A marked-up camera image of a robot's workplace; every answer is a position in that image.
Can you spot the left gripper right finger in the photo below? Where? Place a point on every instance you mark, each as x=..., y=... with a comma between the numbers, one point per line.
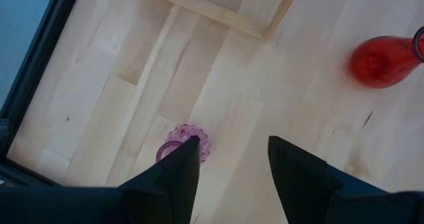
x=298, y=184

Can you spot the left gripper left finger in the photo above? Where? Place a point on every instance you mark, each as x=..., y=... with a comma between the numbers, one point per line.
x=172, y=191

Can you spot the small pink bulb vase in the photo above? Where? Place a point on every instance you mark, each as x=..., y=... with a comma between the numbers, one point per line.
x=185, y=133

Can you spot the red round bulb vase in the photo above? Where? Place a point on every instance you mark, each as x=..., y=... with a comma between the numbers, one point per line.
x=381, y=63

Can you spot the wooden slatted shelf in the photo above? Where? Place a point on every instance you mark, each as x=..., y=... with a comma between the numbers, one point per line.
x=215, y=13

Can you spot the black aluminium table frame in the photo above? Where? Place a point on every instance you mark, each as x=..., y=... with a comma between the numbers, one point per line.
x=36, y=55

